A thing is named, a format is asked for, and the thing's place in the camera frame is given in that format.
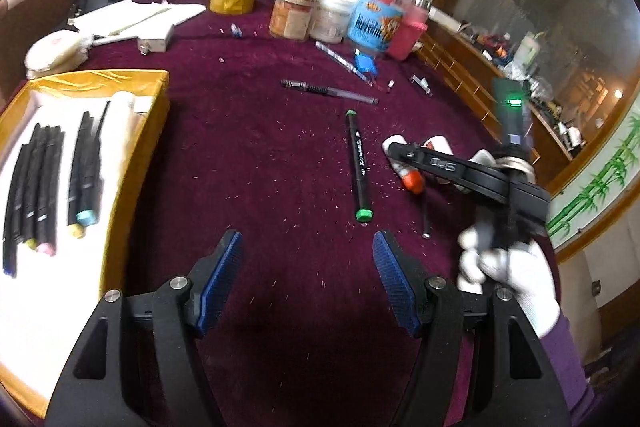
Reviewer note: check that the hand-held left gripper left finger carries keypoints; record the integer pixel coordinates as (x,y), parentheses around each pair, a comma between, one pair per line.
(220,282)

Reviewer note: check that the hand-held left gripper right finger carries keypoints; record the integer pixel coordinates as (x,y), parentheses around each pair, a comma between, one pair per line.
(395,287)

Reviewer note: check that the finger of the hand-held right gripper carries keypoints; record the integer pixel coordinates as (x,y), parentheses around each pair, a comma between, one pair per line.
(440,164)
(455,186)

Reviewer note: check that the orange capped white marker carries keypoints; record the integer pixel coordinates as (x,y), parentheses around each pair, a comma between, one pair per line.
(413,182)

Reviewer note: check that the green-capped black marker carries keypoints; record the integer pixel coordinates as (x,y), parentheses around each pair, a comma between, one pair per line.
(359,157)

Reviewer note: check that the gold box white lining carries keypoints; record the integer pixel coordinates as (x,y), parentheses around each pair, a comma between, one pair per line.
(135,207)

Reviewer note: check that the slim black pen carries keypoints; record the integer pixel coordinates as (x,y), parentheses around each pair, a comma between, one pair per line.
(102,122)

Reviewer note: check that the group of black markers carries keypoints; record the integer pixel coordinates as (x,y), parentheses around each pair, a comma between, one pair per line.
(30,187)

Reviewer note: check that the person's right forearm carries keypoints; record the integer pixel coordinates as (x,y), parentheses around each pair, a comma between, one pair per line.
(570,377)

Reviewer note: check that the person's right hand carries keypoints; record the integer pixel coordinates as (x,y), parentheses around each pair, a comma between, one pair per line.
(530,287)

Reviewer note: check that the thin black rod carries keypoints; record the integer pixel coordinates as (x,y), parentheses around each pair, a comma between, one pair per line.
(425,217)

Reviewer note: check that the wooden counter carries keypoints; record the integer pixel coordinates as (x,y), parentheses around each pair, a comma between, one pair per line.
(465,72)

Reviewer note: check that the purple velvet tablecloth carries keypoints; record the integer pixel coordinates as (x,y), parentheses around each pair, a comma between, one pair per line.
(275,182)

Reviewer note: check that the clear pen black spring grip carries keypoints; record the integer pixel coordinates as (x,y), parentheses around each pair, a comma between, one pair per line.
(340,94)

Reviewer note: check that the pink thermos knitted sleeve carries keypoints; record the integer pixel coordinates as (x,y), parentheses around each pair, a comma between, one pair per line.
(407,32)

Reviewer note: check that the white cup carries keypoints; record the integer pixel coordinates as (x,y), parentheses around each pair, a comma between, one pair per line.
(525,52)

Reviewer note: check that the clear plastic pen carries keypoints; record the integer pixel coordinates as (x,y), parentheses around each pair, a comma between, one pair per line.
(342,61)

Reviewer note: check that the white flat box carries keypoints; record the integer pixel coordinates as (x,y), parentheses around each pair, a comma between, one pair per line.
(450,19)

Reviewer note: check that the large clear jar cartoon label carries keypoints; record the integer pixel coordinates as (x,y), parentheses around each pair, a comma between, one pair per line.
(375,22)

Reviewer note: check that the white plastic jar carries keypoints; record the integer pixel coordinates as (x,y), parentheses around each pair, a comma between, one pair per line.
(331,17)

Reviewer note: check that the clear jar orange contents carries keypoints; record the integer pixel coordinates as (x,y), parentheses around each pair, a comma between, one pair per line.
(290,19)

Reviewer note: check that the long white cardboard box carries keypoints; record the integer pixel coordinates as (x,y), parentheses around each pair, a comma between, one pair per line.
(155,39)

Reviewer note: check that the brown cushion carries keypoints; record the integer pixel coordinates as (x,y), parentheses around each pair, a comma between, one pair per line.
(35,17)

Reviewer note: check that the bamboo print wall panel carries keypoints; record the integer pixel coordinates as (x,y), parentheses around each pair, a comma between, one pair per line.
(600,187)

